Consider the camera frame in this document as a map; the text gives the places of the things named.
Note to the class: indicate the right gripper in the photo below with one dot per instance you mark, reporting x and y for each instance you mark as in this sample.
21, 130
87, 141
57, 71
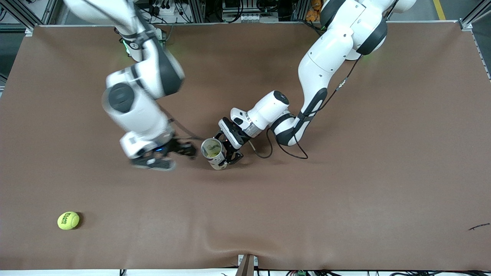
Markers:
177, 147

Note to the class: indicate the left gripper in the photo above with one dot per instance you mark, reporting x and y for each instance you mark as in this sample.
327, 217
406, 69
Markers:
230, 150

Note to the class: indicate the yellow-green tennis ball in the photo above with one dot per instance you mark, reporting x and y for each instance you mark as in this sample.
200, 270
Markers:
68, 220
214, 152

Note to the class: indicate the blue white tennis ball can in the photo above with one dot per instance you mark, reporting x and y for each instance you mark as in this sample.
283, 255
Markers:
218, 164

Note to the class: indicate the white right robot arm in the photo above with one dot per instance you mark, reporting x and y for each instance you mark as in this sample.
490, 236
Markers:
153, 73

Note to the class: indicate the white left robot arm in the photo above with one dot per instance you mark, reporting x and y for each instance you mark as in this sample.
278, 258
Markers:
326, 61

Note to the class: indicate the grey control box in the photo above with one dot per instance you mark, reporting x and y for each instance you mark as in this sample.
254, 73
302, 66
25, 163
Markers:
249, 17

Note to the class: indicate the brown table mat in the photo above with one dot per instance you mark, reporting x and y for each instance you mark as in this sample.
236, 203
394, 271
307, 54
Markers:
345, 211

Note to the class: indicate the white power strip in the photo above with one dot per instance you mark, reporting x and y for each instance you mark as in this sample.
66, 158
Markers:
165, 10

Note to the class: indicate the green terminal connector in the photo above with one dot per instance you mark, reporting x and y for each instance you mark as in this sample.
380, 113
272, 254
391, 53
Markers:
301, 273

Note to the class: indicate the orange objects pile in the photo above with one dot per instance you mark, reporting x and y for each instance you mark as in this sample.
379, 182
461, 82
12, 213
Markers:
315, 7

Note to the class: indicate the metal table clamp bracket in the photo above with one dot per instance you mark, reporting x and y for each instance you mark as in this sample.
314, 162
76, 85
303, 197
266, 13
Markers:
247, 266

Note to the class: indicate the aluminium frame post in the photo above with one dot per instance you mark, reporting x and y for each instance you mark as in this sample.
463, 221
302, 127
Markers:
199, 9
300, 9

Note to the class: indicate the aluminium frame profile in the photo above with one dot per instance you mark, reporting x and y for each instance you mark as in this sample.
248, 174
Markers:
466, 25
23, 17

